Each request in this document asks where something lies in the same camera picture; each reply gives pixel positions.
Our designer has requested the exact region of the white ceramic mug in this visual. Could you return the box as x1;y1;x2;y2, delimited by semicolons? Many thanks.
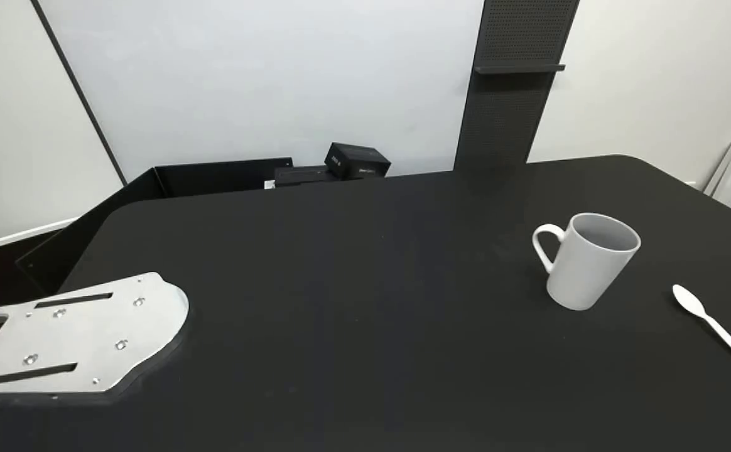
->
530;210;642;311

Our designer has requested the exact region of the black vertical pillar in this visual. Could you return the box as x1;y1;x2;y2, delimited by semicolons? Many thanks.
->
454;0;579;173

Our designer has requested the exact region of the silver metal mounting plate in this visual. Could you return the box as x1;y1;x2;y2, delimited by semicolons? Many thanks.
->
0;271;190;396

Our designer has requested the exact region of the small black box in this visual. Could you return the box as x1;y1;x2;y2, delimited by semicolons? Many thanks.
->
323;143;392;180

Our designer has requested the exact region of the white plastic spoon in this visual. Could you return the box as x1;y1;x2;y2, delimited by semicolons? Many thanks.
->
670;283;731;349

